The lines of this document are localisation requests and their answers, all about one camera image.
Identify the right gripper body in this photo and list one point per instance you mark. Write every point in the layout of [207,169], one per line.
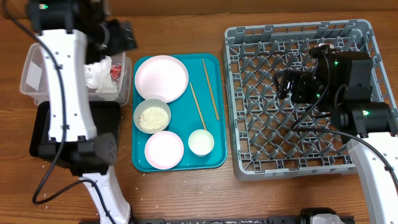
[304,89]

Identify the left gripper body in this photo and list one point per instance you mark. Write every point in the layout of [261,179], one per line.
[111,40]

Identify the red wrapper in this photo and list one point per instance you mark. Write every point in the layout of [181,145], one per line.
[115,72]

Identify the white napkin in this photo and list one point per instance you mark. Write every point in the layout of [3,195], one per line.
[98,76]

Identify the large white plate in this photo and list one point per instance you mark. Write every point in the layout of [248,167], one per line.
[161,77]

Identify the grey bowl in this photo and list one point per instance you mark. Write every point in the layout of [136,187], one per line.
[146,104]

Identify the wooden chopstick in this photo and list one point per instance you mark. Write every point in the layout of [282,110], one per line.
[198,107]
[210,90]

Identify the white rice pile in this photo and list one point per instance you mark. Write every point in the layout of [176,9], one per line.
[153,119]

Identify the small white cup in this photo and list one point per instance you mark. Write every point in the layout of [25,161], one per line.
[201,142]

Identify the small pink plate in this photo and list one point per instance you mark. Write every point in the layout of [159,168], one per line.
[164,150]

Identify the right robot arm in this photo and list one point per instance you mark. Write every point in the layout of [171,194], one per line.
[340,85]

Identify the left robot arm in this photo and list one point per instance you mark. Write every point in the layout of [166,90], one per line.
[78,134]

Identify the grey dishwasher rack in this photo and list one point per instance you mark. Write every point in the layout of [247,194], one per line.
[263,147]

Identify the black food waste tray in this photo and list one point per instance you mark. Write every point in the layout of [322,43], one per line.
[106,116]

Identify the clear plastic waste bin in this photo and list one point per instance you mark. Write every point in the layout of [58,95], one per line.
[34,79]

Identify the teal serving tray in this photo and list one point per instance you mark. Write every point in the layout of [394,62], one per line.
[185,118]

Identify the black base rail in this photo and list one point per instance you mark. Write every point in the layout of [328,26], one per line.
[304,217]

